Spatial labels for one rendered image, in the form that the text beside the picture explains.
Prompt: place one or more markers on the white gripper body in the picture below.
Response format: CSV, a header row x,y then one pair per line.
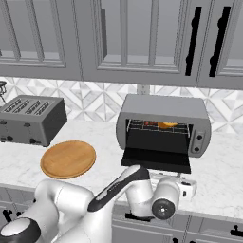
x,y
187,190

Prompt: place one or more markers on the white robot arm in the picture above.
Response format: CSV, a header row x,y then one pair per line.
x,y
66,205

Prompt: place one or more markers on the dark toaster oven knob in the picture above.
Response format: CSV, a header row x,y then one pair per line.
x,y
199,137
196,149

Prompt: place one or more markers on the black toaster oven door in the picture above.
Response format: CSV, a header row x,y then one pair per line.
x,y
155,159

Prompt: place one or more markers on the baguette bread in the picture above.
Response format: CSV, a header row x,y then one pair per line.
x,y
167,124

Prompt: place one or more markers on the kebab skewer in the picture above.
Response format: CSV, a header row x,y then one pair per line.
x,y
150,123

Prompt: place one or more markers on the grey toaster oven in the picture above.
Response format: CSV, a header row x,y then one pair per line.
x,y
164,107

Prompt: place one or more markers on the grey four-slot toaster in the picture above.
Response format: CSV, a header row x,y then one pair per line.
x,y
30,121

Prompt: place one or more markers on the grey drawer front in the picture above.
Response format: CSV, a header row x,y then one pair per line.
x,y
142,226
15,197
218,229

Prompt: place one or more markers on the round wooden board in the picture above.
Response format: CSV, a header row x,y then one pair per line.
x,y
68,159

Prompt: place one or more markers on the white wall socket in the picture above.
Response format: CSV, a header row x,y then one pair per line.
x,y
143,89

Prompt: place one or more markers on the grey wall cupboard door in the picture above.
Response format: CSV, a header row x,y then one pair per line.
x,y
139,68
71,38
235,38

